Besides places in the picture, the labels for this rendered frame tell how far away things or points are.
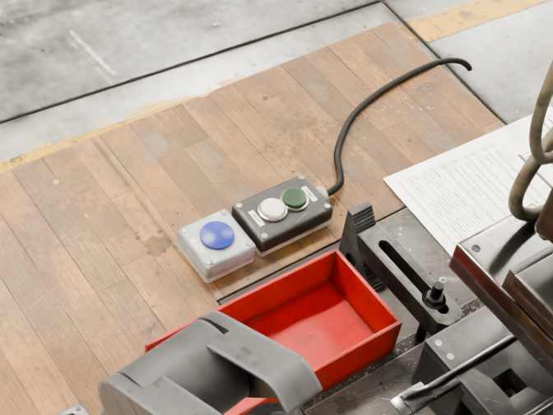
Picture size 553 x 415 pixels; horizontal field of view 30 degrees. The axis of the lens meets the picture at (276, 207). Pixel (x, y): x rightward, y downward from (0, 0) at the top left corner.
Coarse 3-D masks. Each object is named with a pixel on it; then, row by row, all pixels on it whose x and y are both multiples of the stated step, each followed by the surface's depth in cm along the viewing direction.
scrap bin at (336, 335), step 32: (320, 256) 116; (256, 288) 112; (288, 288) 116; (320, 288) 120; (352, 288) 117; (192, 320) 108; (256, 320) 116; (288, 320) 116; (320, 320) 117; (352, 320) 117; (384, 320) 113; (320, 352) 114; (352, 352) 108; (384, 352) 114
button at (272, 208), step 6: (270, 198) 124; (264, 204) 123; (270, 204) 123; (276, 204) 123; (282, 204) 123; (264, 210) 122; (270, 210) 122; (276, 210) 123; (282, 210) 123; (270, 216) 122; (276, 216) 122
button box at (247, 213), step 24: (408, 72) 146; (336, 144) 135; (336, 168) 132; (264, 192) 125; (312, 192) 126; (336, 192) 129; (240, 216) 123; (264, 216) 122; (288, 216) 123; (312, 216) 124; (264, 240) 120; (288, 240) 124
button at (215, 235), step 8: (208, 224) 120; (216, 224) 120; (224, 224) 120; (200, 232) 120; (208, 232) 119; (216, 232) 119; (224, 232) 120; (232, 232) 120; (208, 240) 119; (216, 240) 119; (224, 240) 119; (232, 240) 119; (216, 248) 118; (224, 248) 119
